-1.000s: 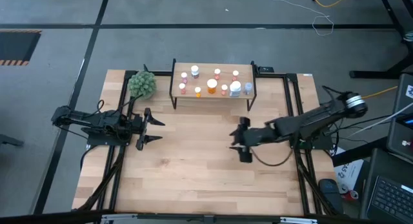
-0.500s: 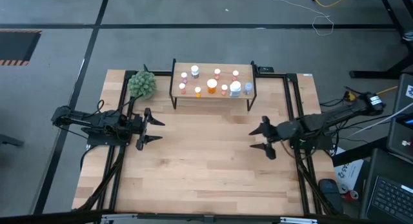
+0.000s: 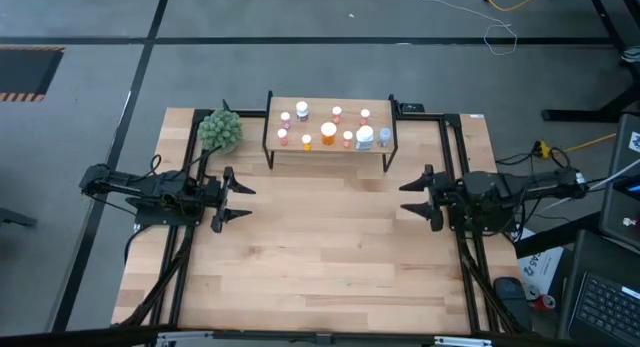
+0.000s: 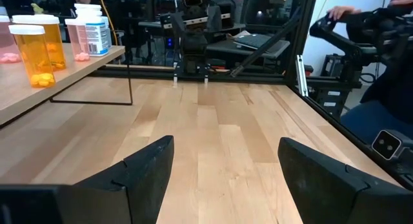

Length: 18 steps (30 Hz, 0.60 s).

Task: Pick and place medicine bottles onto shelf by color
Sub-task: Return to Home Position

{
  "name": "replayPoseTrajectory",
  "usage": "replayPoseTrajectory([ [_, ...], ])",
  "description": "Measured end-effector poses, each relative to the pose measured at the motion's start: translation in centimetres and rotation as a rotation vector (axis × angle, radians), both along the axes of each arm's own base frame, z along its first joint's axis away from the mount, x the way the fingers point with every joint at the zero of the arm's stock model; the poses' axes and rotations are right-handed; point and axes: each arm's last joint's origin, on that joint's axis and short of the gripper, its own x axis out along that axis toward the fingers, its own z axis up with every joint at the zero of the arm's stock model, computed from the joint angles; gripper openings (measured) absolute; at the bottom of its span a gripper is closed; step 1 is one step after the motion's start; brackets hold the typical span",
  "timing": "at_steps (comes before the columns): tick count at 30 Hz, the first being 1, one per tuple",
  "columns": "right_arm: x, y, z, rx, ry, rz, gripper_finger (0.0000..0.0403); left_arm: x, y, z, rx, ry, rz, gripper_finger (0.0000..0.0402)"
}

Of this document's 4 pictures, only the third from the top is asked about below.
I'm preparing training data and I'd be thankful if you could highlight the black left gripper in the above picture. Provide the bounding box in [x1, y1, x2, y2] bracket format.
[192, 166, 257, 233]

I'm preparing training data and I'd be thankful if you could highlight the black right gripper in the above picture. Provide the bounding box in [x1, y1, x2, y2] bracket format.
[398, 164, 501, 232]

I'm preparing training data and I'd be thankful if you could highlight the large white blue-label bottle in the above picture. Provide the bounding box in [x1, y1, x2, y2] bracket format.
[354, 124, 375, 152]

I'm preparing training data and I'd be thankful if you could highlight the large orange pill bottle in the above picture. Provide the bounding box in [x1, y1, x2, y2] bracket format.
[320, 121, 339, 147]

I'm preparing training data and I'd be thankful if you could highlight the wooden shelf with black legs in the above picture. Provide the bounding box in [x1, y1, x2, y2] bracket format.
[261, 90, 401, 174]

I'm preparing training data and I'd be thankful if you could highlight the green potted plant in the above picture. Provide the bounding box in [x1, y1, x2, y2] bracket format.
[197, 108, 245, 156]

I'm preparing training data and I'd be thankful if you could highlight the white cardboard box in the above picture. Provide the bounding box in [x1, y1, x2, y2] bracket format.
[517, 229, 566, 298]

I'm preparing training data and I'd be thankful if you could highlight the black desk bar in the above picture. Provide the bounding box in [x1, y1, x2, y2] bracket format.
[513, 211, 601, 258]

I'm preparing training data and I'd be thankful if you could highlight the red drinks can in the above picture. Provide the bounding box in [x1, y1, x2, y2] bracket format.
[529, 292, 557, 313]

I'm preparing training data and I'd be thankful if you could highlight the dark laptop lid with sticker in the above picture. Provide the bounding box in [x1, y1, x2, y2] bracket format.
[598, 114, 640, 251]

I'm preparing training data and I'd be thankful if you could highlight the black laptop with keyboard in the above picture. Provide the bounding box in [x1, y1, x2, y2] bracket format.
[557, 229, 640, 347]

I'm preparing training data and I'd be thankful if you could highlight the black chair leg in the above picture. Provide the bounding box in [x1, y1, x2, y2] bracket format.
[0, 206, 39, 228]

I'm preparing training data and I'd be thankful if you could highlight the black hazard-striped floor mat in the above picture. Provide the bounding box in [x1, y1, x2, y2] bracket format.
[0, 45, 66, 103]

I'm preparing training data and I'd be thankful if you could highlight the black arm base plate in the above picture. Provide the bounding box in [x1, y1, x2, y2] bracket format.
[445, 206, 519, 234]
[134, 206, 205, 227]

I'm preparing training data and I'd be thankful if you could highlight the black aluminium extrusion frame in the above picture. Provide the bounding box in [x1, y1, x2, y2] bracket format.
[117, 108, 531, 336]

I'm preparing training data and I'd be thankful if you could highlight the yellow extension cord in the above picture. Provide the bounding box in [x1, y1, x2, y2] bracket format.
[533, 132, 617, 158]

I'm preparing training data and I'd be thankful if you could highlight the grey frame crossbar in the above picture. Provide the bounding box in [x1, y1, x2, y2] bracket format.
[154, 329, 494, 347]

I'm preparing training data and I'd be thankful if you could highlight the black desk frame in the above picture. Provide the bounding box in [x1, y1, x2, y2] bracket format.
[499, 0, 640, 123]

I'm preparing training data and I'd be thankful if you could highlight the grey cable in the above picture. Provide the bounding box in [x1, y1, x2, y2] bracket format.
[537, 159, 640, 216]

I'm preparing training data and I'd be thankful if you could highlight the white floor cable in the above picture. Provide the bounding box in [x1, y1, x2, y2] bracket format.
[407, 0, 519, 57]

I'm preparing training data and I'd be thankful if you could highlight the yellow floor cable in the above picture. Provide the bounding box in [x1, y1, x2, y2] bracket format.
[474, 0, 546, 13]

